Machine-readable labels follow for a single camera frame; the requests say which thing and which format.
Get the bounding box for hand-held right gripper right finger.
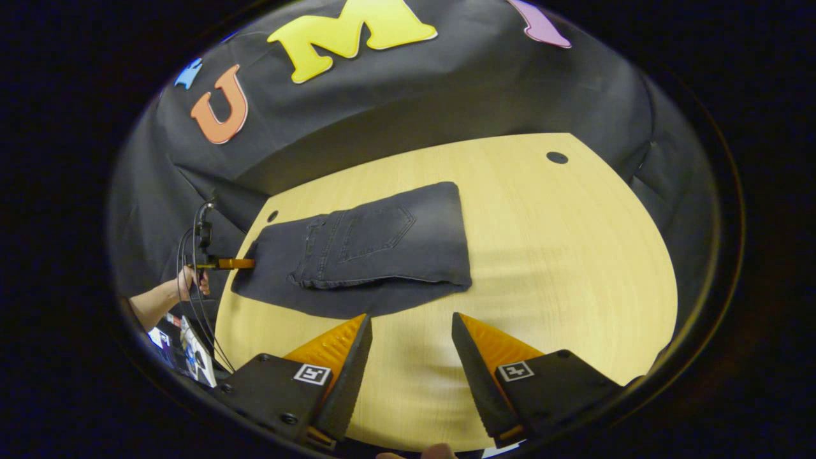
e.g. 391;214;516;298
451;312;643;449

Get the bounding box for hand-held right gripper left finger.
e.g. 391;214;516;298
214;313;374;451

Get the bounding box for dark grey jeans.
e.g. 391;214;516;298
231;182;473;319

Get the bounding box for black backdrop cloth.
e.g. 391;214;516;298
108;0;721;332

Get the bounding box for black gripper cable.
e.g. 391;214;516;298
175;203;237;375

